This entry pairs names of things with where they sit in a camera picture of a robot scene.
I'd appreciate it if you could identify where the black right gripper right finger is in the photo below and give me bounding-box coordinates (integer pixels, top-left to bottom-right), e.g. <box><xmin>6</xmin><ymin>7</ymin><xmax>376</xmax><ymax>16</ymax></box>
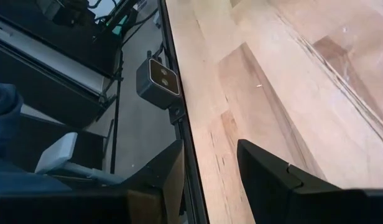
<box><xmin>236</xmin><ymin>138</ymin><xmax>366</xmax><ymax>224</ymax></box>

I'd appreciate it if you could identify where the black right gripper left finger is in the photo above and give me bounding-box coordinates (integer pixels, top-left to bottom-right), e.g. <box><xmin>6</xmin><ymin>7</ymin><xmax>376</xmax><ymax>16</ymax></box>
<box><xmin>118</xmin><ymin>139</ymin><xmax>185</xmax><ymax>224</ymax></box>

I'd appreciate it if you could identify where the white chair armrest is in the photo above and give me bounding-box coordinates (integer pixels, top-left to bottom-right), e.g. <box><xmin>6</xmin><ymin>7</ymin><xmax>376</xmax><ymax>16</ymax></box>
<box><xmin>34</xmin><ymin>132</ymin><xmax>126</xmax><ymax>186</ymax></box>

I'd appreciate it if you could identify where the person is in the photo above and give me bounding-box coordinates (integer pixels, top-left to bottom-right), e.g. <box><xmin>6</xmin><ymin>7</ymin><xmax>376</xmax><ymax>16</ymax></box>
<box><xmin>0</xmin><ymin>79</ymin><xmax>73</xmax><ymax>200</ymax></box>

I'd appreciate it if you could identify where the black aluminium table frame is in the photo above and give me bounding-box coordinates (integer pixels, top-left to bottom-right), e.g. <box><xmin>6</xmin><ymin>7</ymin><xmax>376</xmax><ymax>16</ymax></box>
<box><xmin>157</xmin><ymin>0</ymin><xmax>210</xmax><ymax>224</ymax></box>

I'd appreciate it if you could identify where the grey table-level camera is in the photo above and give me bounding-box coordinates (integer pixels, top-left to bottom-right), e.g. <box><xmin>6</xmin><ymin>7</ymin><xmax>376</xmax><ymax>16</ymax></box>
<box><xmin>136</xmin><ymin>57</ymin><xmax>182</xmax><ymax>111</ymax></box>

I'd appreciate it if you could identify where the black rig frame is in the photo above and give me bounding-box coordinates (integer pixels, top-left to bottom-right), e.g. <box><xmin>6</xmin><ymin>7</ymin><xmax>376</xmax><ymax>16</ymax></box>
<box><xmin>0</xmin><ymin>6</ymin><xmax>124</xmax><ymax>128</ymax></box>

